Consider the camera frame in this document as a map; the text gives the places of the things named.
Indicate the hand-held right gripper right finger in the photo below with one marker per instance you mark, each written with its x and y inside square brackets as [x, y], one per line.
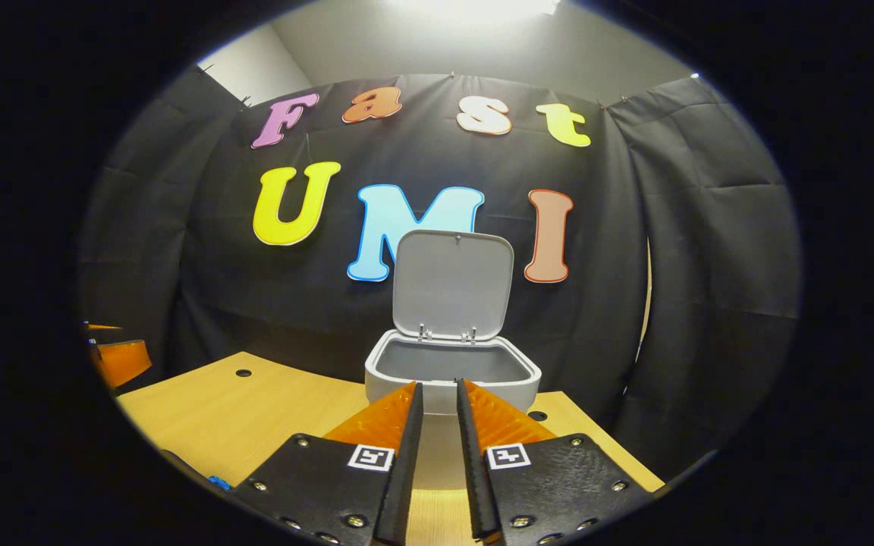
[475, 470]

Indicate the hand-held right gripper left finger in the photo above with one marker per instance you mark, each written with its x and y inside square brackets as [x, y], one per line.
[399, 470]

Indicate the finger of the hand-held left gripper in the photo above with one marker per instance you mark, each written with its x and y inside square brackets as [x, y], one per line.
[126, 362]
[103, 327]

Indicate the blue paper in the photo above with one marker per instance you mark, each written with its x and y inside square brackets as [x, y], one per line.
[218, 482]

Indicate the grey desktop garbage bin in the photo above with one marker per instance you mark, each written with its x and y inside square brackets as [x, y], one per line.
[452, 288]

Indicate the wooden desktop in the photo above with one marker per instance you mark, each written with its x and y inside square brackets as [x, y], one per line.
[255, 409]

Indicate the black backdrop cloth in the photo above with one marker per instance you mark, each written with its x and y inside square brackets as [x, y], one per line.
[634, 303]

